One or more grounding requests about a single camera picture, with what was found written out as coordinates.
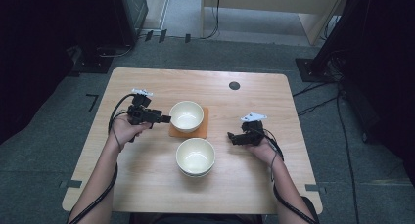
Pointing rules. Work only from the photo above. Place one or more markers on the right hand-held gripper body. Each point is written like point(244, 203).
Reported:
point(253, 132)

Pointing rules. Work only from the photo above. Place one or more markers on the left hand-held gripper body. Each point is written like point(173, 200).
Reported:
point(140, 114)

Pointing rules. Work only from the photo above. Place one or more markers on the white ceramic bowl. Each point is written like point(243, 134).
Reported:
point(195, 155)
point(186, 116)
point(195, 176)

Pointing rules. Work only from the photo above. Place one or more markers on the person's right hand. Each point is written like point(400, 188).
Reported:
point(262, 152)

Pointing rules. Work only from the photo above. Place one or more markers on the person's left hand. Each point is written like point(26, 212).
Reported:
point(124, 132)

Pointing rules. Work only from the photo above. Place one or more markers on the orange square coaster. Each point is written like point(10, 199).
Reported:
point(204, 129)

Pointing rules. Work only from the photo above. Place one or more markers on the wooden table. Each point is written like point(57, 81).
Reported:
point(147, 83)

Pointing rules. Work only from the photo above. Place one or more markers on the black round table grommet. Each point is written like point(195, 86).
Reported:
point(234, 85)

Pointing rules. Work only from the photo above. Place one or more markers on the black floor tape strip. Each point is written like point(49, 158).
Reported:
point(162, 35)
point(148, 35)
point(187, 38)

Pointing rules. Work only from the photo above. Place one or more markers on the black cabinet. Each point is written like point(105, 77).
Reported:
point(130, 15)

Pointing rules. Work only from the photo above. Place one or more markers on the black curtain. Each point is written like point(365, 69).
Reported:
point(29, 54)
point(385, 70)

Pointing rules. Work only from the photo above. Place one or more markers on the black stand base plate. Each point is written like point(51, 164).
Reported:
point(94, 65)
point(310, 70)

